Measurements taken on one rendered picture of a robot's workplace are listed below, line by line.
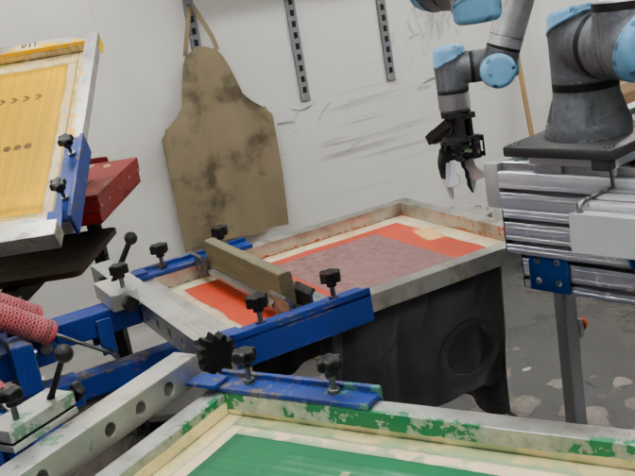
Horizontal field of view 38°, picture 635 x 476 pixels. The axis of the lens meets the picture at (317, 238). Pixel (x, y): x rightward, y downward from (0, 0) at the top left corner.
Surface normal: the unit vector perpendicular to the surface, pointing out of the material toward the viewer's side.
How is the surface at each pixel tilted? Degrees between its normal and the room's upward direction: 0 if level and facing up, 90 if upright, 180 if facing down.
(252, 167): 89
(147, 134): 90
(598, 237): 90
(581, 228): 90
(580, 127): 72
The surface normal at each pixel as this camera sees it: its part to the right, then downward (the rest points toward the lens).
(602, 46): -0.94, 0.23
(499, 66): -0.11, 0.29
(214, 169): 0.72, 0.03
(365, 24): 0.48, 0.17
